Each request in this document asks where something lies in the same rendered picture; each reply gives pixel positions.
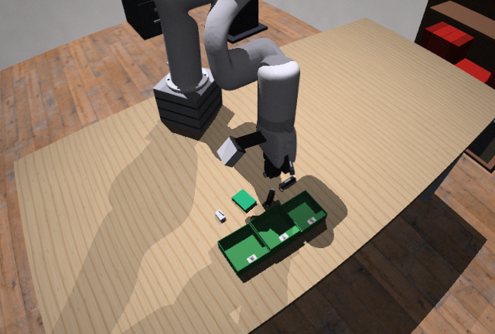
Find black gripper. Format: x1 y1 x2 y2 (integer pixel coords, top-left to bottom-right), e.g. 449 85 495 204
256 120 297 179

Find green bins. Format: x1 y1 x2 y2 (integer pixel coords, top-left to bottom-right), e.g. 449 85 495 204
218 190 328 277

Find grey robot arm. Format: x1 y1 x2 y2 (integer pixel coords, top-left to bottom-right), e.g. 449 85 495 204
154 0 300 168

